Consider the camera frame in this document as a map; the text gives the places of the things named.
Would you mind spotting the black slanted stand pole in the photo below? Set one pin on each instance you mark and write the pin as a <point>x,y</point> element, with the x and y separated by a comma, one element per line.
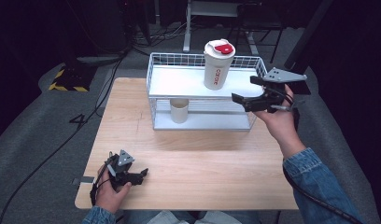
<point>307,34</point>

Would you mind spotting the small white cup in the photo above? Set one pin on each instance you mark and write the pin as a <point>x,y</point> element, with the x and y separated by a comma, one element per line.
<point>179,113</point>

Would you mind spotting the person's right hand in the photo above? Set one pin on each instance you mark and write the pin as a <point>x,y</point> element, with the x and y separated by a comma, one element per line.
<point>280,123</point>

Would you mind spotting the white tumbler with red lid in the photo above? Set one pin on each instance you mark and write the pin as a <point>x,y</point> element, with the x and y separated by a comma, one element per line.
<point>216,71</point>

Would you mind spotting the person's left hand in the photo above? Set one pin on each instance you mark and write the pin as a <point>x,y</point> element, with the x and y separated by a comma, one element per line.
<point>109,197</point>

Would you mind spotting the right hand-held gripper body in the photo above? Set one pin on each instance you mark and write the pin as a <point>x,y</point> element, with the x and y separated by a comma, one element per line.
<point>274,99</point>

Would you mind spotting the grey tape strip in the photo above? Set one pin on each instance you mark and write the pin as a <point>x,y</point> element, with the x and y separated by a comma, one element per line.
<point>86,179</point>

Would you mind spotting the white desk frame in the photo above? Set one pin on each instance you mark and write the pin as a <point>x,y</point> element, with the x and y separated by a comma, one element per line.
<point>187,31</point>

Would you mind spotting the black chair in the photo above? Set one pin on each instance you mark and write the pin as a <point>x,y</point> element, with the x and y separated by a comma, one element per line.
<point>260,21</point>

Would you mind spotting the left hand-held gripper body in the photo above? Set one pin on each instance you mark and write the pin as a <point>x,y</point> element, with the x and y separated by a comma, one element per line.
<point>121,174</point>

